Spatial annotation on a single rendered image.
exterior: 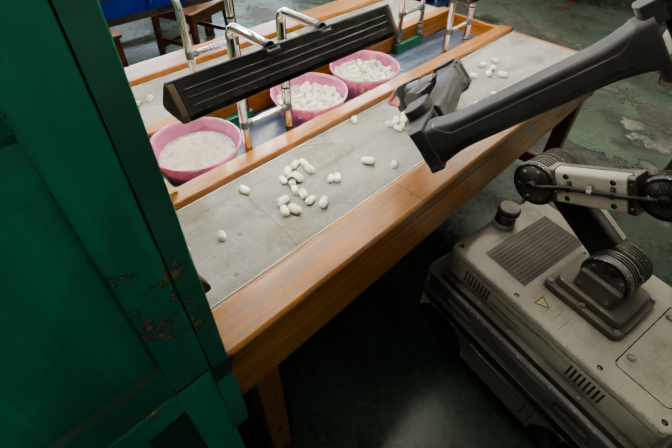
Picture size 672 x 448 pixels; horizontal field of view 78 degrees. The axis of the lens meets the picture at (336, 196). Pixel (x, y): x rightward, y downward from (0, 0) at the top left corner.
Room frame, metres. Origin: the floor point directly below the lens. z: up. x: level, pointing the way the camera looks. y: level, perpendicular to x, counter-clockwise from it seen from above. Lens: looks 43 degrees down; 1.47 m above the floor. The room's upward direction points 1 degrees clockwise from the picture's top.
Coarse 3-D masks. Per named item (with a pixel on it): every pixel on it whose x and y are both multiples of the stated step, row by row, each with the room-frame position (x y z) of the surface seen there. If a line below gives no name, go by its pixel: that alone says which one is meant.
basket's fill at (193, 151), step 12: (192, 132) 1.08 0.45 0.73; (204, 132) 1.09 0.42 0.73; (216, 132) 1.08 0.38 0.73; (168, 144) 1.02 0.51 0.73; (180, 144) 1.02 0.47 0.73; (192, 144) 1.01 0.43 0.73; (204, 144) 1.01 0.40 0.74; (216, 144) 1.02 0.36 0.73; (228, 144) 1.01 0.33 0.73; (168, 156) 0.95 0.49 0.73; (180, 156) 0.95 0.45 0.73; (192, 156) 0.95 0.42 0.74; (204, 156) 0.96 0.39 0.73; (216, 156) 0.96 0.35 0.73; (180, 168) 0.90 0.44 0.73; (192, 168) 0.90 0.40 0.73
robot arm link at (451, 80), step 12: (456, 60) 0.96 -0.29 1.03; (444, 72) 0.92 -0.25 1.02; (456, 72) 0.89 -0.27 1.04; (444, 84) 0.82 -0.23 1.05; (456, 84) 0.83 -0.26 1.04; (468, 84) 0.92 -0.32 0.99; (432, 96) 0.77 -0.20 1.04; (444, 96) 0.73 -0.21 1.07; (456, 96) 0.78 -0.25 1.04; (408, 108) 0.65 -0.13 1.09; (420, 108) 0.62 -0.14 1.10; (444, 108) 0.67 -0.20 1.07; (408, 120) 0.63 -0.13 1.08
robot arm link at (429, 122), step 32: (640, 0) 0.52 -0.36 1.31; (640, 32) 0.48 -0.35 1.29; (576, 64) 0.50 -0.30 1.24; (608, 64) 0.48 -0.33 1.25; (640, 64) 0.47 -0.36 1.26; (512, 96) 0.51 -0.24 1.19; (544, 96) 0.50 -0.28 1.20; (576, 96) 0.49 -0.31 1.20; (416, 128) 0.56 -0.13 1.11; (448, 128) 0.53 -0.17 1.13; (480, 128) 0.51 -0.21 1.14
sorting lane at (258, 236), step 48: (528, 48) 1.73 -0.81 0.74; (480, 96) 1.31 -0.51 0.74; (336, 144) 1.01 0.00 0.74; (384, 144) 1.02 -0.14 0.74; (240, 192) 0.80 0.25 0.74; (288, 192) 0.80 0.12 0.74; (336, 192) 0.80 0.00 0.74; (192, 240) 0.63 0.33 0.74; (240, 240) 0.63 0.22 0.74; (288, 240) 0.63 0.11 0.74; (240, 288) 0.50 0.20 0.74
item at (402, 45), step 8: (400, 0) 1.81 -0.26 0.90; (424, 0) 1.91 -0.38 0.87; (400, 8) 1.81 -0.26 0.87; (416, 8) 1.88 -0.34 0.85; (424, 8) 1.91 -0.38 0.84; (400, 16) 1.80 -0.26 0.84; (400, 24) 1.80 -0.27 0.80; (400, 32) 1.80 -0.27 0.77; (416, 32) 1.92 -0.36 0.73; (400, 40) 1.81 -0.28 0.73; (408, 40) 1.85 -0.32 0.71; (416, 40) 1.89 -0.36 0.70; (392, 48) 1.80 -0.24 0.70; (400, 48) 1.81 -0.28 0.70; (408, 48) 1.85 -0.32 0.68
